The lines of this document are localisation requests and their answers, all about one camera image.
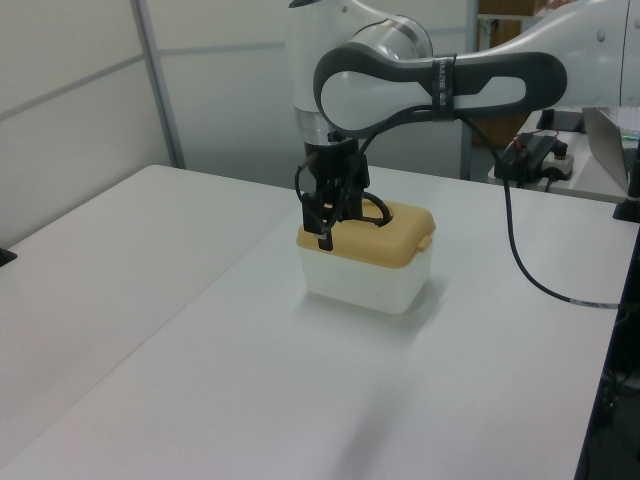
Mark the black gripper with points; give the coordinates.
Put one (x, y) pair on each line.
(335, 165)

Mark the tan tool case lid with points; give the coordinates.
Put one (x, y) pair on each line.
(400, 227)

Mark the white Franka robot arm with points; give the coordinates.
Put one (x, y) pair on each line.
(350, 95)

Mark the white plastic tool case box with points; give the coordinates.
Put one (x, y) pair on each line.
(360, 285)

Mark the brown cardboard box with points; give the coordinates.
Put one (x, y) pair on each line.
(495, 132)

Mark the black power supply unit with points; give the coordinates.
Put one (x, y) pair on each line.
(525, 152)

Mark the white round plug adapter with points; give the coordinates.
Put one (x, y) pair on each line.
(560, 167)

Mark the white side desk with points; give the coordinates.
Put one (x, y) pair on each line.
(580, 186)

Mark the silver laptop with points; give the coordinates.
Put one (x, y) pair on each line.
(600, 145)

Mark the grey partition post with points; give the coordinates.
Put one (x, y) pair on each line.
(160, 100)

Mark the black camera stand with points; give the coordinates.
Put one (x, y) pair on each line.
(627, 212)
(6, 256)

